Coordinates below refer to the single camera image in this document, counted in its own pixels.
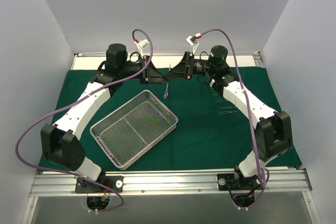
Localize surgical scissors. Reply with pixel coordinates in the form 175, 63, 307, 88
163, 64, 171, 100

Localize metal forceps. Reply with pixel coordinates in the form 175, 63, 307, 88
217, 106, 237, 115

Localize metal mesh instrument tray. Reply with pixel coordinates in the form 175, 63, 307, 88
90, 90, 178, 170

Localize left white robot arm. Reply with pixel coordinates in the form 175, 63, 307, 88
40, 43, 153, 192

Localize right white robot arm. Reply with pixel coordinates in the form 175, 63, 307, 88
164, 45, 292, 189

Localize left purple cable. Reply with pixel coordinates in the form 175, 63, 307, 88
15, 28, 154, 212

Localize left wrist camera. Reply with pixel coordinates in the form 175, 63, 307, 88
134, 39, 150, 57

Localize aluminium right side rail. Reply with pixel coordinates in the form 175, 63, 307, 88
253, 51, 264, 68

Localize aluminium rail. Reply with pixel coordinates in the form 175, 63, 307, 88
253, 51, 264, 68
29, 167, 312, 197

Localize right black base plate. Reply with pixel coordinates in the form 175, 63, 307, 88
216, 173, 261, 191

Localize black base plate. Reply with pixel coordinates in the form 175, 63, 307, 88
216, 173, 261, 191
75, 175, 124, 194

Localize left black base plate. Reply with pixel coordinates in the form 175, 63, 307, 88
75, 175, 124, 194

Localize aluminium front rail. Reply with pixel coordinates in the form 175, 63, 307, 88
29, 167, 312, 197

